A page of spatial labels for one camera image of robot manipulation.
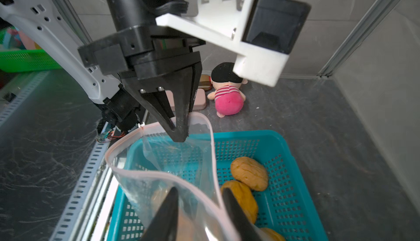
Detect clear pink-print zipper bag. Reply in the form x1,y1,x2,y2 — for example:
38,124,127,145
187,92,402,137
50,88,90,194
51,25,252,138
105,113,240,241

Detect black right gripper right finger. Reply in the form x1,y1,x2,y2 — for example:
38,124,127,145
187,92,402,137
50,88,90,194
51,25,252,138
222,189,261,241

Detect green plastic basket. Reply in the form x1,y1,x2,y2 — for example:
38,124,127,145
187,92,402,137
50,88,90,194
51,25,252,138
1,27,62,73

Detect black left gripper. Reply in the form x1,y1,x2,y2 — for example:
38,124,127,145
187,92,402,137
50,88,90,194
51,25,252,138
78,26,205,143

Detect teal plastic basket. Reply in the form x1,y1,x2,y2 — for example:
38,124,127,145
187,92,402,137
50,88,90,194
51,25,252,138
106,124,327,241

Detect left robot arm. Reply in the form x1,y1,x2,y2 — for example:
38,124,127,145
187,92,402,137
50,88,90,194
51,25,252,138
1,0,203,142

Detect yellow potato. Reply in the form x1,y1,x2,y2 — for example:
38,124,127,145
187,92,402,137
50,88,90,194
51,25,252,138
220,180,259,224
142,188,200,241

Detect pink rectangular case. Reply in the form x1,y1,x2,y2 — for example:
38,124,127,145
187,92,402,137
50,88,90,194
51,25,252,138
164,88,207,112

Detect smooth brown potato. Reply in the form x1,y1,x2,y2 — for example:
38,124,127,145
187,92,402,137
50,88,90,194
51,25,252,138
230,157,269,192

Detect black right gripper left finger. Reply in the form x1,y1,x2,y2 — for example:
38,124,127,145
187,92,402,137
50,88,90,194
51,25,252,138
141,187,179,241

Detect wrinkled orange potato bottom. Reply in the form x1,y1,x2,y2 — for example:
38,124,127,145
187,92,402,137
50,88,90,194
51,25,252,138
260,227,286,241

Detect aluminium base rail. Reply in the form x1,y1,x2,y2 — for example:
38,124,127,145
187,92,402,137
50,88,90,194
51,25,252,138
50,141,118,241

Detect pink plush doll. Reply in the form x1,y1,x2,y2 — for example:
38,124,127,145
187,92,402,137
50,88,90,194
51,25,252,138
207,62,248,118

